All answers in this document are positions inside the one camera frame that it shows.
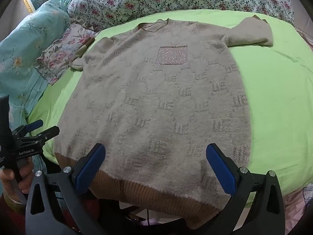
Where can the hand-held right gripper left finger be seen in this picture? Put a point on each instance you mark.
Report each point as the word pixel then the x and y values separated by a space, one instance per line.
pixel 89 166

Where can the green bed sheet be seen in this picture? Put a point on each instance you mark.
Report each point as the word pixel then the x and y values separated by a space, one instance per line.
pixel 273 107

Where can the teal floral quilt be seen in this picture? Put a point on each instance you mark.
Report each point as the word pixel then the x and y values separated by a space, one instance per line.
pixel 22 61

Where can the person's left hand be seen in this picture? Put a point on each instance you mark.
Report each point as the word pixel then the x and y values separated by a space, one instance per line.
pixel 25 177

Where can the dark red cloth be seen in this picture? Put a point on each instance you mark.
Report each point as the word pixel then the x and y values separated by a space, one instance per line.
pixel 12 217

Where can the small ruffled floral pillow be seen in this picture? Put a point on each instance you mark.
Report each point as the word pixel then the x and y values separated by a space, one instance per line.
pixel 61 51

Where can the beige knit sweater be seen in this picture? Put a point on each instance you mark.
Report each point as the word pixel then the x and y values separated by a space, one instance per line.
pixel 156 98

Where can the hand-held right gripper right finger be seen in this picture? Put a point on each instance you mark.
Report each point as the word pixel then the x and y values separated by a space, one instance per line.
pixel 221 167

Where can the pale pink cloth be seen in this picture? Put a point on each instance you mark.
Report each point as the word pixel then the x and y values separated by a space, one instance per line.
pixel 299 208

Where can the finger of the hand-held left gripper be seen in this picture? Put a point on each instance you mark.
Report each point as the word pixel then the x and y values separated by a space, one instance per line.
pixel 47 133
pixel 34 125

